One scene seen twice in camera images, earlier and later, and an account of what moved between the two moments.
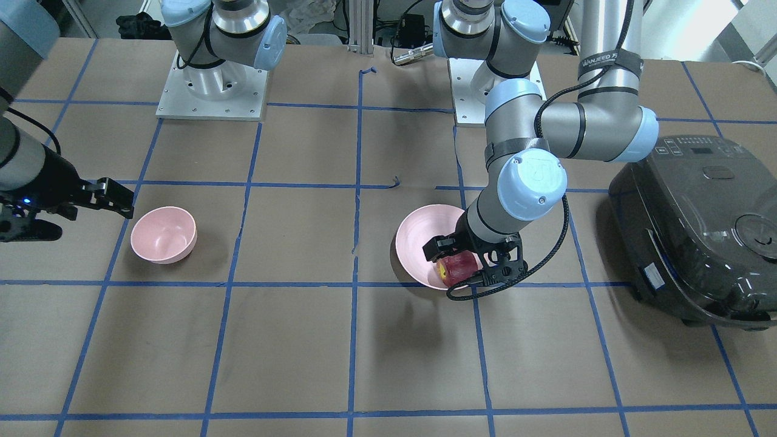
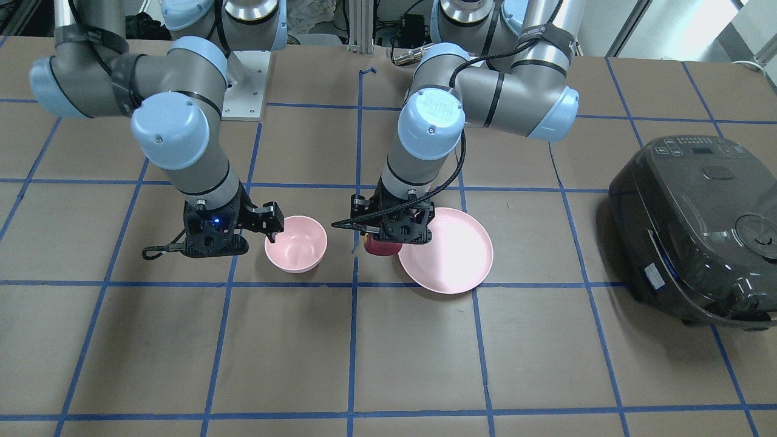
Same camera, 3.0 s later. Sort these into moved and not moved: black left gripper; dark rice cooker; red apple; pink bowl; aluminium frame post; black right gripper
Moved: pink bowl; black right gripper; red apple; black left gripper
Not moved: dark rice cooker; aluminium frame post
